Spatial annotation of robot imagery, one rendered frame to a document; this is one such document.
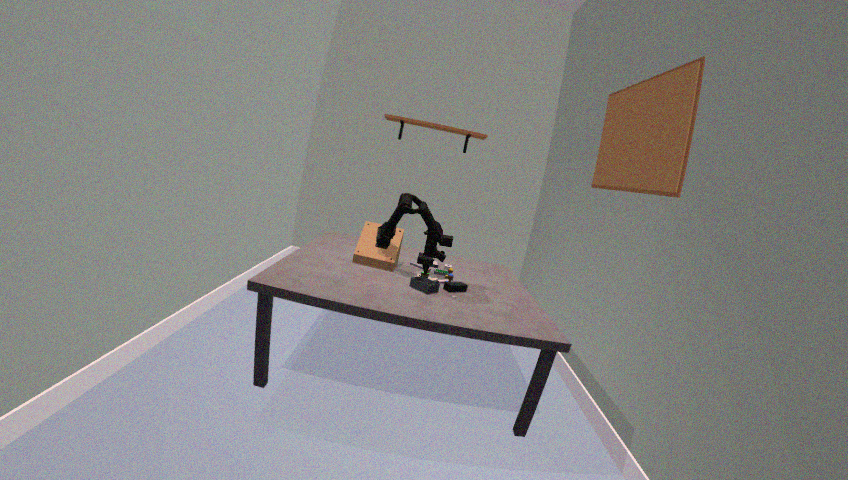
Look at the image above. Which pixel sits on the black rectangular pad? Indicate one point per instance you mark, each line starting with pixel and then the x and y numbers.
pixel 452 287

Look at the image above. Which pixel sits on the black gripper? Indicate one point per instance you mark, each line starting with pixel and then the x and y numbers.
pixel 427 259

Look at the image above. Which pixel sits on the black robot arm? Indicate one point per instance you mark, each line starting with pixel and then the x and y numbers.
pixel 434 233

